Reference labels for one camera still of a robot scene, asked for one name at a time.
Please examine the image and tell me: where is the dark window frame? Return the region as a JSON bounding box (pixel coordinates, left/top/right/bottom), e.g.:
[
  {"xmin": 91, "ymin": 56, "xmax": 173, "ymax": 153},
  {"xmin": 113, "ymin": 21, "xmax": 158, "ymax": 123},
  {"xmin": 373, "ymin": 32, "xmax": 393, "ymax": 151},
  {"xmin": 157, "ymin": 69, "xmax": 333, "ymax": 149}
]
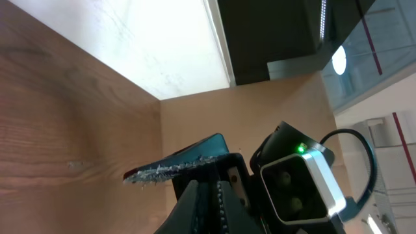
[{"xmin": 217, "ymin": 0, "xmax": 374, "ymax": 85}]

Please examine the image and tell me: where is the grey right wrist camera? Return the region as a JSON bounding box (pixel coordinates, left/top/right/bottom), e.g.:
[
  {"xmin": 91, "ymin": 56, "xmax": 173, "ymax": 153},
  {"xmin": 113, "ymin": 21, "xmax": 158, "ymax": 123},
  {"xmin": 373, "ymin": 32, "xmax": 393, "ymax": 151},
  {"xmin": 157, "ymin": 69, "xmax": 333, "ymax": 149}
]
[{"xmin": 259, "ymin": 148, "xmax": 347, "ymax": 226}]

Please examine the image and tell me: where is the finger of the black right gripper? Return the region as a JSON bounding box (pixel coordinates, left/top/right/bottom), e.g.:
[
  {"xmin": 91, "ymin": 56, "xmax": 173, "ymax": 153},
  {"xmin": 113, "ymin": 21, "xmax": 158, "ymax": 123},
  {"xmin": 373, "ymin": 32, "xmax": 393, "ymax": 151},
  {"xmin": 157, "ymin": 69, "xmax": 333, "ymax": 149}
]
[{"xmin": 123, "ymin": 133, "xmax": 229, "ymax": 183}]

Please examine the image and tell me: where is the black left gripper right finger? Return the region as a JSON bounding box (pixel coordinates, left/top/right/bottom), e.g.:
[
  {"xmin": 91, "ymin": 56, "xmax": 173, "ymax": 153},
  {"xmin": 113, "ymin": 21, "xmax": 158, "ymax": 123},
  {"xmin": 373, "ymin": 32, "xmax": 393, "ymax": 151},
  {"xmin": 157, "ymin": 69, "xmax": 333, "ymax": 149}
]
[{"xmin": 216, "ymin": 181, "xmax": 263, "ymax": 234}]

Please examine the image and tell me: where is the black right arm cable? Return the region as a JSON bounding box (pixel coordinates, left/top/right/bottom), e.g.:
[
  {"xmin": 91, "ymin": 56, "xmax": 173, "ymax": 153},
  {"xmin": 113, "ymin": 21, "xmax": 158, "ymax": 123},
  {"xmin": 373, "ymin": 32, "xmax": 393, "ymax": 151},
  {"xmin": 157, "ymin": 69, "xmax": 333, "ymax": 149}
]
[{"xmin": 320, "ymin": 128, "xmax": 378, "ymax": 224}]

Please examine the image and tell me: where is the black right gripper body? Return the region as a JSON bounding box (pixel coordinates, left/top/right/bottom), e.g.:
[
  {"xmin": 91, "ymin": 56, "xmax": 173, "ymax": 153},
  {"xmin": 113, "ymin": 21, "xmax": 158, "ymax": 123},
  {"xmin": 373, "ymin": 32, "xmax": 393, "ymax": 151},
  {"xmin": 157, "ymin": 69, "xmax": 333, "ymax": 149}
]
[{"xmin": 171, "ymin": 120, "xmax": 335, "ymax": 234}]

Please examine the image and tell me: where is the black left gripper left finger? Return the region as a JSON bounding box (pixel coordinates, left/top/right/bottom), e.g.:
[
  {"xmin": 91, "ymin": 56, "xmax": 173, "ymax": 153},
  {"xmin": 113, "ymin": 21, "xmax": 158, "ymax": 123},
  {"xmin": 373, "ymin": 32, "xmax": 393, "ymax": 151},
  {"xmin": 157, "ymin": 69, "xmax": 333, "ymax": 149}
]
[{"xmin": 155, "ymin": 180, "xmax": 208, "ymax": 234}]

